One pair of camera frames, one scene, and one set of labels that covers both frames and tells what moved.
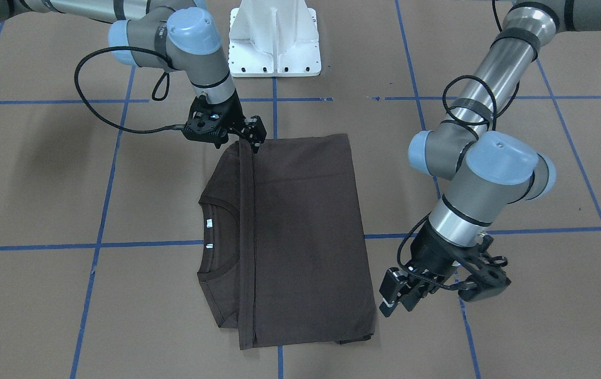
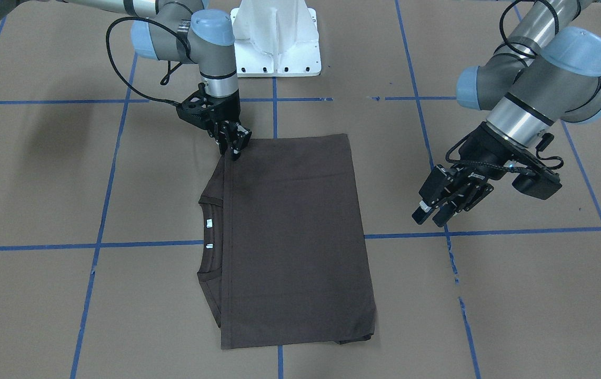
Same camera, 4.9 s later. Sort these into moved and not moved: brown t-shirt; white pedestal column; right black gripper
Moved: right black gripper
Not moved: brown t-shirt; white pedestal column
